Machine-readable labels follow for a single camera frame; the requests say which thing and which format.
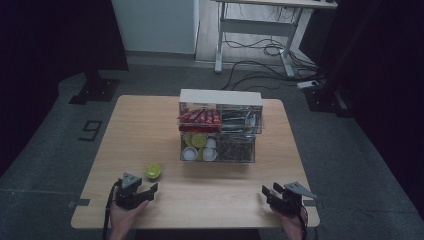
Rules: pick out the white metal frame desk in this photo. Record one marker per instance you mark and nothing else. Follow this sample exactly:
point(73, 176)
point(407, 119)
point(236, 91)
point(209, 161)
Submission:
point(266, 23)

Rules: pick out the pile of dark stir sticks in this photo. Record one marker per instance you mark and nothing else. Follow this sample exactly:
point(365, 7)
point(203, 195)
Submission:
point(236, 150)

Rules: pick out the clear organizer with white top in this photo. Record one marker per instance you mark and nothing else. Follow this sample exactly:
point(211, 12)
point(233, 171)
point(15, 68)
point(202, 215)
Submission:
point(220, 126)

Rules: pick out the green lid capsule cup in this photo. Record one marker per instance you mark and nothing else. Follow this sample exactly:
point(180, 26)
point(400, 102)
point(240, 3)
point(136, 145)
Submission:
point(153, 170)
point(199, 140)
point(187, 139)
point(200, 154)

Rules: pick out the white capsule cup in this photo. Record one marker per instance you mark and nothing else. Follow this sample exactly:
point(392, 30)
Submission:
point(189, 154)
point(210, 143)
point(209, 154)

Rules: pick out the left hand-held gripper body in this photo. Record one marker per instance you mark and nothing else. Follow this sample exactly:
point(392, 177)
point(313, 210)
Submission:
point(128, 196)

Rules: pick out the row of red packets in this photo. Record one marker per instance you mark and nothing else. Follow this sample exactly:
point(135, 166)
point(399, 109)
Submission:
point(200, 118)

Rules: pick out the black stand base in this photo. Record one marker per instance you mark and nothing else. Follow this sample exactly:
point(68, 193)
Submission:
point(96, 88)
point(325, 98)

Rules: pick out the dark curtain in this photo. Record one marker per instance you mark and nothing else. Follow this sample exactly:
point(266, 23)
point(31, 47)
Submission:
point(383, 83)

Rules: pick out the grey tape strip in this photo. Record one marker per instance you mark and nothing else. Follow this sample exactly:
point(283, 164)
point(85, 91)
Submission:
point(310, 203)
point(80, 202)

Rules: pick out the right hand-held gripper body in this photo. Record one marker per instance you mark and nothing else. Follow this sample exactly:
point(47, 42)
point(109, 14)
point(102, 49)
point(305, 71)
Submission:
point(290, 200)

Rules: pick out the white cabinet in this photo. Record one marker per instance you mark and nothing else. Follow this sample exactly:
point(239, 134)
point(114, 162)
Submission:
point(155, 25)

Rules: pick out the white power strip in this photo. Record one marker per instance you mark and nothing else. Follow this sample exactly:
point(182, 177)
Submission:
point(307, 84)

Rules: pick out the person's left hand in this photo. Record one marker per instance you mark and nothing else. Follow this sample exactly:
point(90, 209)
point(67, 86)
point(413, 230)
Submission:
point(123, 218)

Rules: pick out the pile of dark packets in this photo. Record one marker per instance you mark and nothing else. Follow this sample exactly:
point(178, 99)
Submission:
point(239, 120)

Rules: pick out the person's right hand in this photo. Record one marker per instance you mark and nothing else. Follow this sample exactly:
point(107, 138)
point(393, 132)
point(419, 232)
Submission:
point(293, 223)

